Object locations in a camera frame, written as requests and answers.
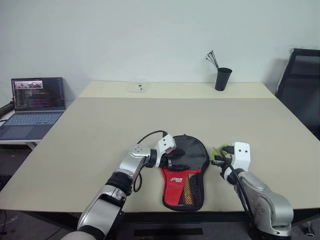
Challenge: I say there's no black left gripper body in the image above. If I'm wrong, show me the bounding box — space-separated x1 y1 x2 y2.
160 149 176 174

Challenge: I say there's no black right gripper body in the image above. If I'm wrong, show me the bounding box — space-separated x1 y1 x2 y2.
220 145 236 168

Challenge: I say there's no green yellow pull tag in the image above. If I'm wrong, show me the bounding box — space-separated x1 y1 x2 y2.
211 144 227 161

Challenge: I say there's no black red paddle case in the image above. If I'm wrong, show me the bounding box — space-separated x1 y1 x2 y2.
159 134 210 212

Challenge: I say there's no black plastic cup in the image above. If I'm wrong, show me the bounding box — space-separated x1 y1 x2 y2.
214 66 233 92

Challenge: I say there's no clear plastic box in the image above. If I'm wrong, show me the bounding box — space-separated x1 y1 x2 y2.
127 83 148 94

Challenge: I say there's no black office chair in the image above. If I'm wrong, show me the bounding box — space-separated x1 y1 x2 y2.
274 48 320 141

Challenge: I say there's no grey caster wheel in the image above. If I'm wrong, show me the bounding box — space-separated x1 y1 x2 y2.
304 221 316 237

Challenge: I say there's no grey open laptop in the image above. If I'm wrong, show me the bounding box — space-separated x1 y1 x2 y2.
0 76 67 141

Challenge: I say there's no white side table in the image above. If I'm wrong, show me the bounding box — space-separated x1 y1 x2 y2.
0 138 44 151

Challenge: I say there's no black cylindrical object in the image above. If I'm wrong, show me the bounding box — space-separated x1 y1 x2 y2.
0 102 15 119

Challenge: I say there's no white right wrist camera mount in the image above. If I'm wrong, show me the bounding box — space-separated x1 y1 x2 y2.
223 141 252 181

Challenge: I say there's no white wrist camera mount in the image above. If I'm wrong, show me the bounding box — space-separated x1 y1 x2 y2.
154 134 177 168
223 141 252 181

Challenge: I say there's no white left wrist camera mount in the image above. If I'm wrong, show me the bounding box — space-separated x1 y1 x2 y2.
154 134 177 168

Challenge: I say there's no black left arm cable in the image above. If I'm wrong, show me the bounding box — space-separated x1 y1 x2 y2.
133 130 169 193

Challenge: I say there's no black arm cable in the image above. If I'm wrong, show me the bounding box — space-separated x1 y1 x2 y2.
133 130 169 193
219 149 258 233

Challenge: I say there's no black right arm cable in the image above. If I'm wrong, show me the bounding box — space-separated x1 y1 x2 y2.
219 149 258 233

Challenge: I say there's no black cable tie bundle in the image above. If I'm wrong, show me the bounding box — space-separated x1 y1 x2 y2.
205 51 220 70

